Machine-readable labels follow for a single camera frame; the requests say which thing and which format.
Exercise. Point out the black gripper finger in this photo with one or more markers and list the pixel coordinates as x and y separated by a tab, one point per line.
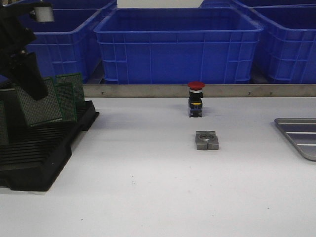
25	73

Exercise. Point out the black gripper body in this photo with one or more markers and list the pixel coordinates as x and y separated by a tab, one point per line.
14	38

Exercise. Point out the green perforated board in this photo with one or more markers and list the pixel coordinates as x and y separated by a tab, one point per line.
66	98
39	112

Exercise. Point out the rear right green board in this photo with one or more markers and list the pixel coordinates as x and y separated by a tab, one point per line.
76	80

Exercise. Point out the dark green left board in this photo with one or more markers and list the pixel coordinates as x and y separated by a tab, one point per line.
14	115

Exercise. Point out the edge green board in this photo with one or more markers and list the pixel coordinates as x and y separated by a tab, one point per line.
4	139

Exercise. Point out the black slotted board rack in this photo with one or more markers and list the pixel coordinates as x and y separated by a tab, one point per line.
35	156

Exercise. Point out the silver metal tray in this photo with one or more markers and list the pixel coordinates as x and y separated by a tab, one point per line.
301	133

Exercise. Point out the left blue plastic bin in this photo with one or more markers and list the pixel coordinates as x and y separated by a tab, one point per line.
68	44

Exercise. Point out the blue plastic bin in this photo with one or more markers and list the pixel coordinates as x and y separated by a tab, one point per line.
177	45
286	51
68	44

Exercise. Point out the red emergency stop button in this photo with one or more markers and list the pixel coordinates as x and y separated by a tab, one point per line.
195	98

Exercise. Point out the centre blue plastic bin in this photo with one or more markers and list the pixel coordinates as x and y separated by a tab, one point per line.
177	45

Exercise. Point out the far right blue bin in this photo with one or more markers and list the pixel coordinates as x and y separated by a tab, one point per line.
255	3

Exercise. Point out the grey clamp block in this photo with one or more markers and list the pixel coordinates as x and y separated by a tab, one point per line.
206	140

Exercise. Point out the right blue plastic bin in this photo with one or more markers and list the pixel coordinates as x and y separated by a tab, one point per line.
286	51

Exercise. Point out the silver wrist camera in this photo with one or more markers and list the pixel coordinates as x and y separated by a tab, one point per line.
42	14

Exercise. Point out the metal rail strip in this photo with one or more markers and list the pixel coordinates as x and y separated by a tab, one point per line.
209	91

